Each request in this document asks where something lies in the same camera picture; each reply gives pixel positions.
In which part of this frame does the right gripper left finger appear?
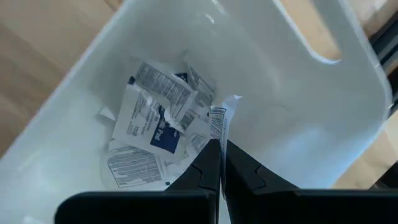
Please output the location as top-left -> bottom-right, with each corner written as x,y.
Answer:
166,139 -> 221,224

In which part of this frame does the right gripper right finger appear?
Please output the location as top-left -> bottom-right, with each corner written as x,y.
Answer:
224,139 -> 301,224

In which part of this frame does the white plastic bin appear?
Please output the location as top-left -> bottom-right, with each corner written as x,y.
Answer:
0,0 -> 394,224

